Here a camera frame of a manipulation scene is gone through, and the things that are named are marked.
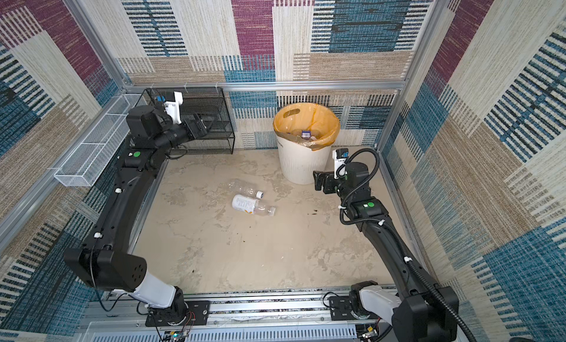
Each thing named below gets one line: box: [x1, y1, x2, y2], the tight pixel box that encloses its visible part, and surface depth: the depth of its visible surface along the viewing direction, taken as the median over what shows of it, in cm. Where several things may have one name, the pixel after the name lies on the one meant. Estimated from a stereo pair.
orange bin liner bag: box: [273, 102, 341, 151], surface depth 102 cm
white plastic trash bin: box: [276, 135, 332, 186], surface depth 95 cm
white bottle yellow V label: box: [231, 194, 277, 216], surface depth 96 cm
